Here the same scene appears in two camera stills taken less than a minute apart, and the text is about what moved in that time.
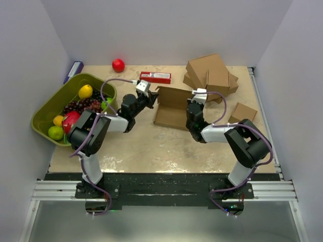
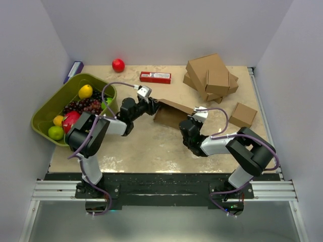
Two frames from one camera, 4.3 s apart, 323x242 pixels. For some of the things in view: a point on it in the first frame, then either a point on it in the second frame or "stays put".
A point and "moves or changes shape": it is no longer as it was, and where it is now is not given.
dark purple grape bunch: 78,105 stays put
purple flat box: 76,68 stays put
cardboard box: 172,107 moves or changes shape
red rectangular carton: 156,77 stays put
